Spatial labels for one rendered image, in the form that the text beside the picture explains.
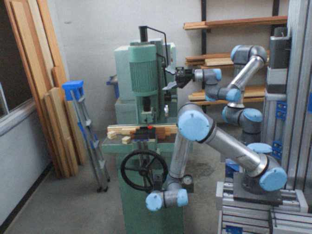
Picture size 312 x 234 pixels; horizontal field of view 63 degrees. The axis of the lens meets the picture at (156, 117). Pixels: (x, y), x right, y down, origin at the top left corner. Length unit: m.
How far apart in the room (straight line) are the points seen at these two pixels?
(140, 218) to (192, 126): 1.17
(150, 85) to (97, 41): 2.50
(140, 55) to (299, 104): 0.90
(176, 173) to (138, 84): 0.64
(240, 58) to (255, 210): 0.93
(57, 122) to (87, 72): 1.38
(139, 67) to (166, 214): 1.07
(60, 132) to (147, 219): 1.49
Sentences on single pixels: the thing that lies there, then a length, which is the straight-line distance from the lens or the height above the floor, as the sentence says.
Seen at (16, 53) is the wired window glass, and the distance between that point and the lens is 3.15.
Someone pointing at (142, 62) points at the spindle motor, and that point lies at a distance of 1.60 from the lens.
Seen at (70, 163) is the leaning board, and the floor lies 0.17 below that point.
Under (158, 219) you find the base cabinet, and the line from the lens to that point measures 2.02.
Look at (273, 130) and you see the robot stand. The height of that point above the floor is 1.05.
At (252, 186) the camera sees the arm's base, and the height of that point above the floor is 0.85.
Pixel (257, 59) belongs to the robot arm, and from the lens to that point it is 1.70.
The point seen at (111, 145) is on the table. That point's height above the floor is 0.90.
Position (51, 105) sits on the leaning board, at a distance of 2.93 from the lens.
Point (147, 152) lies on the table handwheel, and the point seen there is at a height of 0.94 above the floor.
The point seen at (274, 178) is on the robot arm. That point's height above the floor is 1.00.
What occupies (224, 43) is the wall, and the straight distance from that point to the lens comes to 4.06.
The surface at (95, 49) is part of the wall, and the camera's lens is 4.07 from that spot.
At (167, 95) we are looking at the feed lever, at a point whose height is 1.14.
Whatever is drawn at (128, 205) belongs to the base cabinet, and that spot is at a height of 0.41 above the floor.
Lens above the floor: 1.65
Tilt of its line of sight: 21 degrees down
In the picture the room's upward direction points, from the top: 4 degrees counter-clockwise
